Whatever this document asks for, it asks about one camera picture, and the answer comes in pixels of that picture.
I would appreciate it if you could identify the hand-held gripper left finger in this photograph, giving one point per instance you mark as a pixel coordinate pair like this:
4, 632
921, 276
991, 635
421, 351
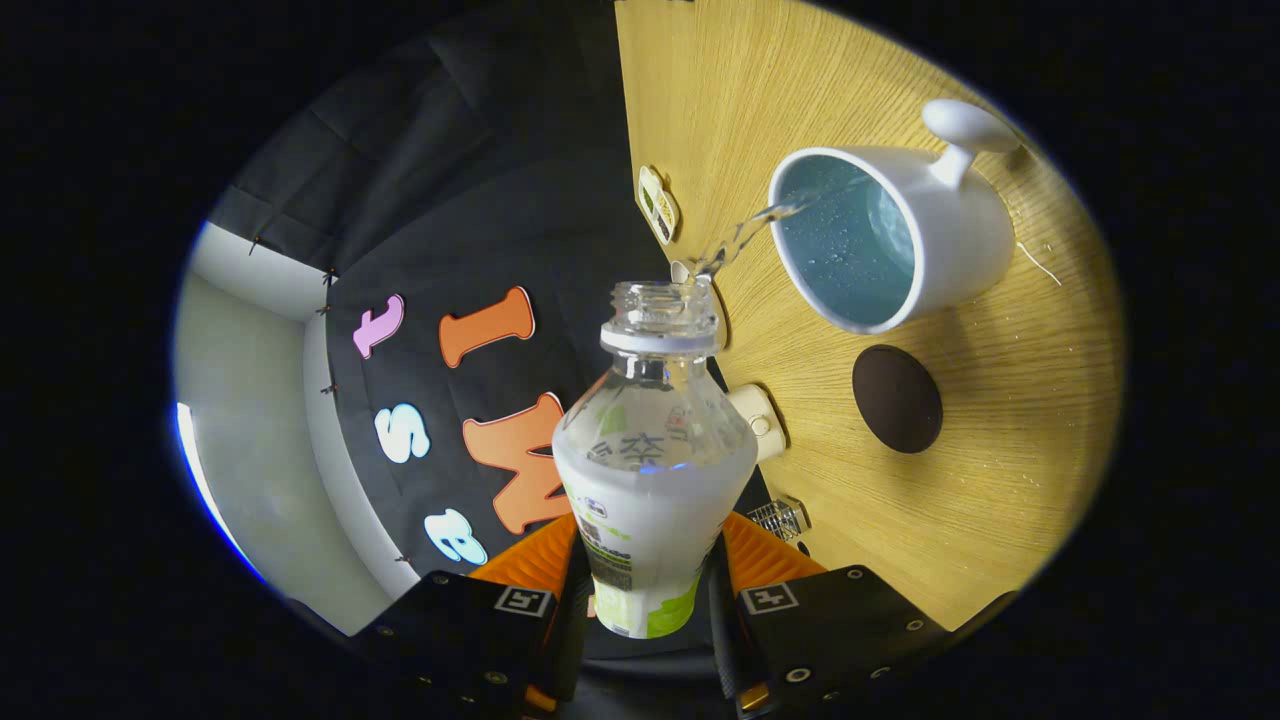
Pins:
450, 630

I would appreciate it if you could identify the round white plate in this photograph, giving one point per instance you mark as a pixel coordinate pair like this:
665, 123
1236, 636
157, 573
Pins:
679, 271

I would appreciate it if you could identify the clear juice bottle white label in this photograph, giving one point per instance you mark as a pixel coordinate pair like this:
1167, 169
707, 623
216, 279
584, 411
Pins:
650, 500

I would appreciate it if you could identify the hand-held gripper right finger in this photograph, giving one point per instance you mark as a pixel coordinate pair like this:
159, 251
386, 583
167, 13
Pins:
840, 630

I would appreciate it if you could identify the white cup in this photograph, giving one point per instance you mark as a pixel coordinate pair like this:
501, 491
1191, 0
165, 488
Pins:
950, 240

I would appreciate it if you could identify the cream toaster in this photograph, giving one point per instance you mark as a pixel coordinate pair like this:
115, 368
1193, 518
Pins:
755, 420

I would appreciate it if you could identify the white divided dish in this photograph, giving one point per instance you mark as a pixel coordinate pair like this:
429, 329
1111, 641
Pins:
660, 205

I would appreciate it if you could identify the dark brown round coaster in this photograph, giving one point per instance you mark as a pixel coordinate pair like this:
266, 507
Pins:
897, 400

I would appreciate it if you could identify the black backdrop cloth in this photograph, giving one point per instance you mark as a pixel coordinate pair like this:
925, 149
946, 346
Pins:
480, 180

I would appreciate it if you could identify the wooden table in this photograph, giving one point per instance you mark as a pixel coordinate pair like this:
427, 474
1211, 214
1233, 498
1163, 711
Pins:
1000, 420

